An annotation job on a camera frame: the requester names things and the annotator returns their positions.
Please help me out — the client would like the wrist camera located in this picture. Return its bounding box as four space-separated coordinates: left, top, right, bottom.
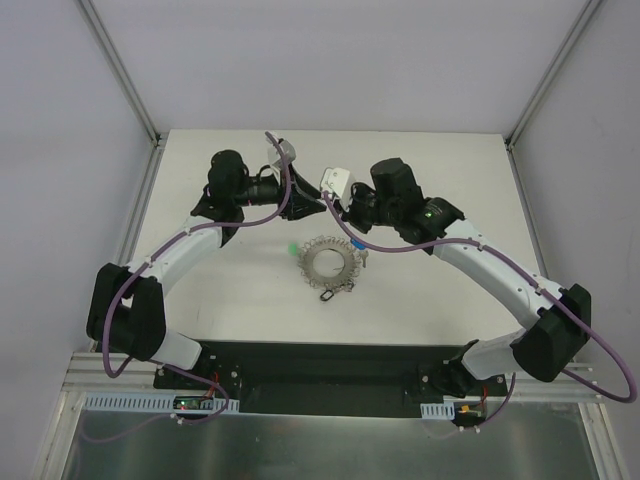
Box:
320 167 355 211
265 131 296 169

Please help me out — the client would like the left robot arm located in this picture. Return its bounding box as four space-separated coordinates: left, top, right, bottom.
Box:
86 139 326 389

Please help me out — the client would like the aluminium frame post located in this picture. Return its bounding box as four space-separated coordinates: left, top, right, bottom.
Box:
505 0 606 151
74 0 162 147

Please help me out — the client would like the left white cable duct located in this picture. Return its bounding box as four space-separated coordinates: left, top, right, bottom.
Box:
84 393 240 415

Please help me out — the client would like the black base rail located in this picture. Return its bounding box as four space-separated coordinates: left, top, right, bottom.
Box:
152 339 521 416

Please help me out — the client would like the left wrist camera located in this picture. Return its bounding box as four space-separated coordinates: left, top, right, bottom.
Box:
265 131 296 169

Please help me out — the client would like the aluminium frame right post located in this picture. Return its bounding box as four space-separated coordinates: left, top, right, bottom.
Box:
505 0 606 151

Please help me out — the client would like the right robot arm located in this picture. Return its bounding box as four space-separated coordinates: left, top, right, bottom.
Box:
340 158 591 397

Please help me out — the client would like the white cable duct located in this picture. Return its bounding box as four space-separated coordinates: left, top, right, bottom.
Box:
420 401 455 421
84 393 240 415

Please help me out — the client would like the right white cable duct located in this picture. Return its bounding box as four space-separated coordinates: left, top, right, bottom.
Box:
420 401 455 421

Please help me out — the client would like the silver key with blue tag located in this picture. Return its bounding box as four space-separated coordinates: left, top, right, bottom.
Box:
351 239 369 268

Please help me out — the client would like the black key tag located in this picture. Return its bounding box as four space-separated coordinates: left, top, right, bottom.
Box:
320 290 334 302

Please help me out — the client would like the aluminium frame left post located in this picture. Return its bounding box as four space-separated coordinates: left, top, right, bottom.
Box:
74 0 162 147

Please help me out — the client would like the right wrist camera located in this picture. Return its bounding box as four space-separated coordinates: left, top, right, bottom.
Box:
320 167 355 211

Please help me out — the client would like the metal key organiser ring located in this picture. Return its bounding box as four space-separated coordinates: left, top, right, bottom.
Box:
295 235 365 294

